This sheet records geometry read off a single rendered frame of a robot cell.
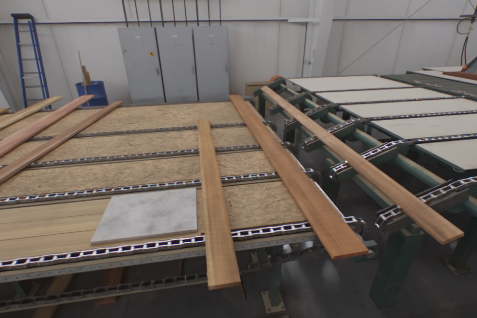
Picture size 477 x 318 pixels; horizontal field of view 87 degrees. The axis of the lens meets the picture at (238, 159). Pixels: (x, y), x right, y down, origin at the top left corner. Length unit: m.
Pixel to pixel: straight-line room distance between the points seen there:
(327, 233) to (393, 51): 8.03
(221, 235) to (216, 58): 5.51
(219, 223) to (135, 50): 5.58
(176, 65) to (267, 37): 2.54
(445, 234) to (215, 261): 1.22
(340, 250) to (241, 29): 6.44
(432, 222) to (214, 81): 5.70
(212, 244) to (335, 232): 0.69
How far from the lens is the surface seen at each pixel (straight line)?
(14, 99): 8.40
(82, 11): 7.59
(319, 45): 7.11
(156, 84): 6.72
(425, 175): 2.31
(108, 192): 2.14
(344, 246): 1.53
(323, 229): 1.59
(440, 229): 1.79
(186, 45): 6.56
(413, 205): 1.90
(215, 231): 1.52
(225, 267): 1.34
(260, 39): 7.39
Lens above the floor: 1.91
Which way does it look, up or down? 27 degrees down
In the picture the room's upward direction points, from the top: 1 degrees counter-clockwise
